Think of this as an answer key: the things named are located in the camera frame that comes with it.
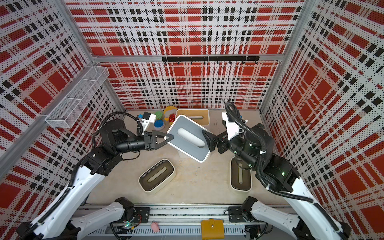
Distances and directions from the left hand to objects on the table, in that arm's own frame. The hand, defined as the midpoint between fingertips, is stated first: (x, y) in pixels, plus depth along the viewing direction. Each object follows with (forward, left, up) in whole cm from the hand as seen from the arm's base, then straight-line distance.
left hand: (173, 140), depth 57 cm
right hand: (+3, -16, +3) cm, 17 cm away
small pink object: (-25, +12, -36) cm, 46 cm away
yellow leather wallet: (-26, -16, -37) cm, 48 cm away
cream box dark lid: (-2, +14, -33) cm, 36 cm away
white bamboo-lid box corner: (+24, -10, -13) cm, 29 cm away
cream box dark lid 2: (-4, -32, -34) cm, 47 cm away
